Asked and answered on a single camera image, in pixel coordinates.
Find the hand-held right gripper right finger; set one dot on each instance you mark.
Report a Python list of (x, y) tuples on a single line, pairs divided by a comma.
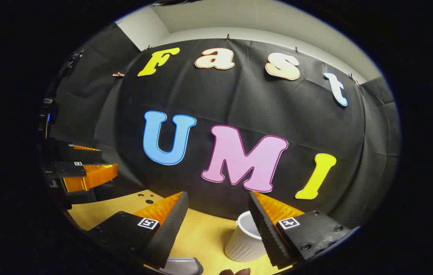
[(266, 229)]

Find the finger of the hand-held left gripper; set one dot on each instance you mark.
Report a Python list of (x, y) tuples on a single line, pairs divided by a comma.
[(67, 152), (86, 176)]

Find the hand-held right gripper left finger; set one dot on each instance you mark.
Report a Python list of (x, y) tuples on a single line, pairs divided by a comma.
[(170, 229)]

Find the grey plastic dustpan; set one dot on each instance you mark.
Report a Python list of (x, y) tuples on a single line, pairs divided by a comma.
[(184, 266)]

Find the yellow wooden desktop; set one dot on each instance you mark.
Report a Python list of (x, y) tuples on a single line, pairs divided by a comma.
[(201, 236)]

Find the black backdrop cloth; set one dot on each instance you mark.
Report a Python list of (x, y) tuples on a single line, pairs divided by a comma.
[(277, 114)]

